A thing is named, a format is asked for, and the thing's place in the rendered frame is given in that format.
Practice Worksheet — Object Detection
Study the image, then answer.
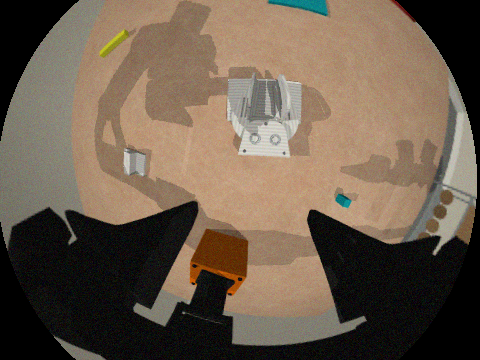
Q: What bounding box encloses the small teal block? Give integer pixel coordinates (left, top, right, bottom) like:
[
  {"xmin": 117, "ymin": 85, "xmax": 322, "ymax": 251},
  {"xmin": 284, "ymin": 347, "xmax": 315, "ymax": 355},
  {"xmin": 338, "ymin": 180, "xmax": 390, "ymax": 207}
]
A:
[{"xmin": 336, "ymin": 193, "xmax": 351, "ymax": 208}]

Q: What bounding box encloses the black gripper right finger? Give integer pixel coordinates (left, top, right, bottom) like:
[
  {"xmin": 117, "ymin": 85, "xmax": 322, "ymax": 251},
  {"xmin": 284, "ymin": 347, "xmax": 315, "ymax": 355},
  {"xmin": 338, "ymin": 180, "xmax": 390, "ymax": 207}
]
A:
[{"xmin": 307, "ymin": 209, "xmax": 441, "ymax": 324}]

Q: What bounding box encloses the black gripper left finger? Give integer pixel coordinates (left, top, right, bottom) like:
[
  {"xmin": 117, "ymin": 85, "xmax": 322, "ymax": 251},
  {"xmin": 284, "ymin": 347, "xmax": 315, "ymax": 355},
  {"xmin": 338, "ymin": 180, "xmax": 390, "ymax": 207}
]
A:
[{"xmin": 64, "ymin": 200, "xmax": 197, "ymax": 309}]

